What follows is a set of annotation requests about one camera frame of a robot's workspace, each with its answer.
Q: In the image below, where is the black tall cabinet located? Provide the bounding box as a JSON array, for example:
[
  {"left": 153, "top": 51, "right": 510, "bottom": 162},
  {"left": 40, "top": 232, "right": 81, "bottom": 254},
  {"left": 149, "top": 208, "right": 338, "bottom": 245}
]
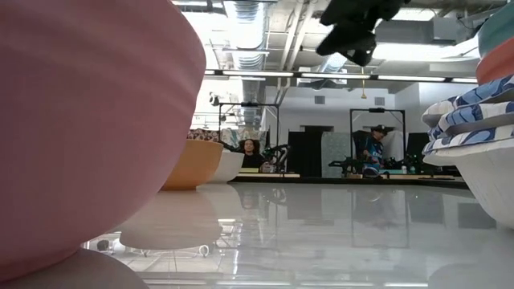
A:
[{"left": 287, "top": 125, "right": 335, "bottom": 179}]

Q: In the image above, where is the red plate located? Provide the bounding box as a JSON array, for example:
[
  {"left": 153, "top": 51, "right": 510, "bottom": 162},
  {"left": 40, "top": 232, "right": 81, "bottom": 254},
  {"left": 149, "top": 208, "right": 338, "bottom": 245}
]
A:
[{"left": 475, "top": 36, "right": 514, "bottom": 86}]

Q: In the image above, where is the black metal rig frame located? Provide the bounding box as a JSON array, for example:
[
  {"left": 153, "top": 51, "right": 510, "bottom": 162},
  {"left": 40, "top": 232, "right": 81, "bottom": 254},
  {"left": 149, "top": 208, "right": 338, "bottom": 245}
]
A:
[
  {"left": 218, "top": 102, "right": 281, "bottom": 174},
  {"left": 349, "top": 107, "right": 406, "bottom": 173}
]

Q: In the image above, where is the black screen panel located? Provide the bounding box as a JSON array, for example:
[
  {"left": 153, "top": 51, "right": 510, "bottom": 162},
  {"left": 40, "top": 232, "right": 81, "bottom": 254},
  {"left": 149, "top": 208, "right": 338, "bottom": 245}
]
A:
[{"left": 405, "top": 131, "right": 433, "bottom": 174}]

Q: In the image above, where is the black metal table frame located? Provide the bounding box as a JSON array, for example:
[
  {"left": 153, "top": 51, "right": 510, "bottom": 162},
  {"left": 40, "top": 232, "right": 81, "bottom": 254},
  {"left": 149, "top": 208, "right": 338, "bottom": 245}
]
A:
[{"left": 228, "top": 176, "right": 471, "bottom": 192}]

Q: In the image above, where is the person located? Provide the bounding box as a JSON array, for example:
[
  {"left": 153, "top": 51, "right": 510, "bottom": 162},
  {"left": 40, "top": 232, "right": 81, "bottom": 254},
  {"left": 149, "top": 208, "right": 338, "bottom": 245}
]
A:
[
  {"left": 361, "top": 124, "right": 390, "bottom": 177},
  {"left": 236, "top": 138, "right": 268, "bottom": 169}
]

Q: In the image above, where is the pink bowl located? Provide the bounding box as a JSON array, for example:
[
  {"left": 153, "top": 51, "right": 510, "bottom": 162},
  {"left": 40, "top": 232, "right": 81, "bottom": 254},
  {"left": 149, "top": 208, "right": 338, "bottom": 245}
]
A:
[{"left": 0, "top": 0, "right": 207, "bottom": 282}]

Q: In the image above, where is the background wooden table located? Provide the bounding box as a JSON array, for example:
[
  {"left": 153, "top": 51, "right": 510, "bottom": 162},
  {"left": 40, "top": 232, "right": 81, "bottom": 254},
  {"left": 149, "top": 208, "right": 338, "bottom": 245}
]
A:
[
  {"left": 236, "top": 172, "right": 301, "bottom": 179},
  {"left": 379, "top": 173, "right": 459, "bottom": 181}
]

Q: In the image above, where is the grey-green divider panel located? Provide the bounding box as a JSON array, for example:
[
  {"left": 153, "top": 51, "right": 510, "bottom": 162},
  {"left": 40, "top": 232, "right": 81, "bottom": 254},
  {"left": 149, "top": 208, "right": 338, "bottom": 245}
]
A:
[{"left": 320, "top": 132, "right": 353, "bottom": 178}]

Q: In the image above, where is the black office chair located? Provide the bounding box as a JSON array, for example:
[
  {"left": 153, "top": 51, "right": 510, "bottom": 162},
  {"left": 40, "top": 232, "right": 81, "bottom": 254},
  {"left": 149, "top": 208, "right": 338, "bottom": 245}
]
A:
[{"left": 351, "top": 129, "right": 373, "bottom": 161}]

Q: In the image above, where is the teal bowl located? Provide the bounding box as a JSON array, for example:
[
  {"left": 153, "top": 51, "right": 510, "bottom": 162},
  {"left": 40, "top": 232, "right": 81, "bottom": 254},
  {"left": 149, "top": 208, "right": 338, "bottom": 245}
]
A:
[{"left": 476, "top": 1, "right": 514, "bottom": 58}]

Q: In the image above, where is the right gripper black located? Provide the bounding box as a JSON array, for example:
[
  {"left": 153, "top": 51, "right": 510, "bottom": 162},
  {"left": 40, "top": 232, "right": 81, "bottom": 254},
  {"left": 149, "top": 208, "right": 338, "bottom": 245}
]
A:
[{"left": 315, "top": 0, "right": 413, "bottom": 68}]

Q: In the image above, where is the long light strip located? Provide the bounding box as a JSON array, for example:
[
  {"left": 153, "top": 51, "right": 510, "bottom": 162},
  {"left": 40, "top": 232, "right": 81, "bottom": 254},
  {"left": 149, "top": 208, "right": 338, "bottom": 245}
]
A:
[{"left": 203, "top": 69, "right": 479, "bottom": 84}]

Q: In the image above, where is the floral patterned cloth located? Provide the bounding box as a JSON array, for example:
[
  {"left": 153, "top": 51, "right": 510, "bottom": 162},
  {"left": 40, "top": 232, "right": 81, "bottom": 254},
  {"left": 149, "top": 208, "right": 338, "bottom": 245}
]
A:
[{"left": 186, "top": 127, "right": 221, "bottom": 144}]

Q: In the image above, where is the orange bowl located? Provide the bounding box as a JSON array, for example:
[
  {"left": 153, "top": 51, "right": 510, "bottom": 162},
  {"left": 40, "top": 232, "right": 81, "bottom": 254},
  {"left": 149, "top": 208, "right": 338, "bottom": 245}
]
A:
[{"left": 160, "top": 138, "right": 224, "bottom": 192}]

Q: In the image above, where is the cream white bowl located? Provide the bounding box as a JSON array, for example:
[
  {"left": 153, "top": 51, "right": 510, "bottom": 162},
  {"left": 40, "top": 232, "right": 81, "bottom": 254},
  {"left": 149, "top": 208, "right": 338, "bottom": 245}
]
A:
[{"left": 206, "top": 151, "right": 246, "bottom": 185}]

